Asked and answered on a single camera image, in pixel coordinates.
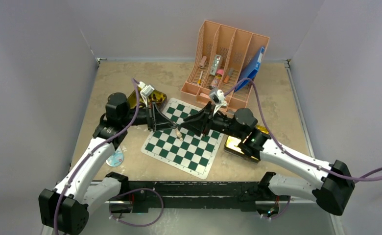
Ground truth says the white blue round disc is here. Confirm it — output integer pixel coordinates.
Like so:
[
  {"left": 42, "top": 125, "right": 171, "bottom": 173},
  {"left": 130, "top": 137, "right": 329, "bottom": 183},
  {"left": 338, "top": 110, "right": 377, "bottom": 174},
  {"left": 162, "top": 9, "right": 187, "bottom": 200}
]
[{"left": 106, "top": 148, "right": 124, "bottom": 167}]

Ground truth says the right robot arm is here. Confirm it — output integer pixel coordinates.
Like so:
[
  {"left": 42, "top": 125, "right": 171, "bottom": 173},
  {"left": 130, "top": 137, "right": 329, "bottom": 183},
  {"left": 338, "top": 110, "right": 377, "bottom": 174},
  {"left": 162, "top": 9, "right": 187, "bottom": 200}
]
[{"left": 180, "top": 102, "right": 355, "bottom": 216}]

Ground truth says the blue folder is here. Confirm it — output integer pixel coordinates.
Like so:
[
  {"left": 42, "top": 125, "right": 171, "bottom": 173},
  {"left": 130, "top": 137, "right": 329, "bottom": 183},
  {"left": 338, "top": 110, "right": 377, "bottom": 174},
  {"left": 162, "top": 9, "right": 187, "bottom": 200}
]
[{"left": 234, "top": 46, "right": 265, "bottom": 92}]

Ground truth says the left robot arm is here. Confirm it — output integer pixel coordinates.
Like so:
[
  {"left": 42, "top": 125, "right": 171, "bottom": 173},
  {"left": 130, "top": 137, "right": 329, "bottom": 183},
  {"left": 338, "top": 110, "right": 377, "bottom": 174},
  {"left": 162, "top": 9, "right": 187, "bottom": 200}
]
[{"left": 38, "top": 93, "right": 177, "bottom": 235}]

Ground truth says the grey box in organizer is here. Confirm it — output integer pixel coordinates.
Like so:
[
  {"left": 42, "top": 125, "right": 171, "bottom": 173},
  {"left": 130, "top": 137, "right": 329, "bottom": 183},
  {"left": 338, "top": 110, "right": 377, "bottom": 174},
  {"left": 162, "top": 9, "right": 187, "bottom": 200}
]
[{"left": 209, "top": 54, "right": 223, "bottom": 76}]

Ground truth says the pink desk organizer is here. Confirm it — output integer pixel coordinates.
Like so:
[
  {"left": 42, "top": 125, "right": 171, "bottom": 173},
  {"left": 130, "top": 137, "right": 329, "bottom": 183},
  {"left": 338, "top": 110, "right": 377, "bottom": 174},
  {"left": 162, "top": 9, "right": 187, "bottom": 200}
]
[{"left": 181, "top": 20, "right": 270, "bottom": 114}]

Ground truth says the gold tin with white pieces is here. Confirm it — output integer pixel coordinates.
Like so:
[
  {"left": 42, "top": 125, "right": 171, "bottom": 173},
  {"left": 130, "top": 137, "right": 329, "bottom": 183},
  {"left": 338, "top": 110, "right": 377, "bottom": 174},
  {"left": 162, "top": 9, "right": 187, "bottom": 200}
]
[{"left": 224, "top": 125, "right": 271, "bottom": 164}]

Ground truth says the gold tin with dark pieces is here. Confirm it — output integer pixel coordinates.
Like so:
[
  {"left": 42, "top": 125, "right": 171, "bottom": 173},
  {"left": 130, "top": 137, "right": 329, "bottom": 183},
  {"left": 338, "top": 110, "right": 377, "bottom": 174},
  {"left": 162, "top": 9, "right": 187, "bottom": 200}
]
[{"left": 127, "top": 90, "right": 167, "bottom": 111}]

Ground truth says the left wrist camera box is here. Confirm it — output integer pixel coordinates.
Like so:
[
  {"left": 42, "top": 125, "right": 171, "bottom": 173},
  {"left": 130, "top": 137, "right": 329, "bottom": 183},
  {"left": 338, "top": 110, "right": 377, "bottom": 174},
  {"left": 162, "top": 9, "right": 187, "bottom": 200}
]
[{"left": 138, "top": 81, "right": 155, "bottom": 106}]

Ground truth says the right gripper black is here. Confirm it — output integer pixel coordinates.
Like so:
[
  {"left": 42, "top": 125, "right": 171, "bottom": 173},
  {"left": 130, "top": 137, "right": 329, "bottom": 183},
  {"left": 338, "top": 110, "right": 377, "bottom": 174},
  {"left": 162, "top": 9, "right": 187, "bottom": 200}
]
[{"left": 181, "top": 102, "right": 244, "bottom": 139}]

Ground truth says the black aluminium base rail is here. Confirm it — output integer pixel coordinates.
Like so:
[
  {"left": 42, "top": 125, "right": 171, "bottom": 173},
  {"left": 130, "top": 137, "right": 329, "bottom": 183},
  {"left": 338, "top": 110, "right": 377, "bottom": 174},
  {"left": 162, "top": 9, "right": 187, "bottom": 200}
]
[{"left": 42, "top": 180, "right": 344, "bottom": 235}]

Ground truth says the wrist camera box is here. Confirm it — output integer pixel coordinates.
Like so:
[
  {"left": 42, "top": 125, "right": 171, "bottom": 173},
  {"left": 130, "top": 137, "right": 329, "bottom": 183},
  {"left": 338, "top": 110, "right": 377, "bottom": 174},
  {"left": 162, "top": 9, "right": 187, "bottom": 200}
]
[
  {"left": 138, "top": 81, "right": 155, "bottom": 106},
  {"left": 209, "top": 88, "right": 228, "bottom": 114}
]

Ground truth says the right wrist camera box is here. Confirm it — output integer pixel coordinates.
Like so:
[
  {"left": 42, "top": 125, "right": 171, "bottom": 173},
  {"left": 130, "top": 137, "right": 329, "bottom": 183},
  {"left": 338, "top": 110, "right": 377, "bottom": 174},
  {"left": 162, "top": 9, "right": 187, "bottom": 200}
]
[{"left": 209, "top": 88, "right": 228, "bottom": 114}]

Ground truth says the green white chess board mat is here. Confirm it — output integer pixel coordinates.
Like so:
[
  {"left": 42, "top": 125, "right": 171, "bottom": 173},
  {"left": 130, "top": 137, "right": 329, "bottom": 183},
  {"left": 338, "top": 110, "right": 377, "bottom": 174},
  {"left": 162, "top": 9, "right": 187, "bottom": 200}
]
[{"left": 141, "top": 97, "right": 230, "bottom": 180}]

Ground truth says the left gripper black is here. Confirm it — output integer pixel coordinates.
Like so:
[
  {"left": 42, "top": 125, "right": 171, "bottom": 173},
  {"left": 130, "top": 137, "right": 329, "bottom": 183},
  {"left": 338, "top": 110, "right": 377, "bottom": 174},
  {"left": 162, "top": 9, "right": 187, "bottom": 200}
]
[{"left": 120, "top": 100, "right": 176, "bottom": 131}]

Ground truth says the pink capped bottle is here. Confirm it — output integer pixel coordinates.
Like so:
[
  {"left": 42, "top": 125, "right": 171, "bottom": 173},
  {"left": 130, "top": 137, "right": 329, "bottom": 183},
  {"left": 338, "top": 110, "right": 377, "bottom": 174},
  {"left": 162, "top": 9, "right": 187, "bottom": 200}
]
[{"left": 209, "top": 69, "right": 224, "bottom": 90}]

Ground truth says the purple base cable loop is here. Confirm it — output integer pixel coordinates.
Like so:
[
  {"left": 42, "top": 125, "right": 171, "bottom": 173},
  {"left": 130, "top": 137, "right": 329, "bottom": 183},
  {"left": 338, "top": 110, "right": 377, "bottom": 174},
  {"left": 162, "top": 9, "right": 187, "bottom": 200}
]
[{"left": 108, "top": 187, "right": 166, "bottom": 228}]

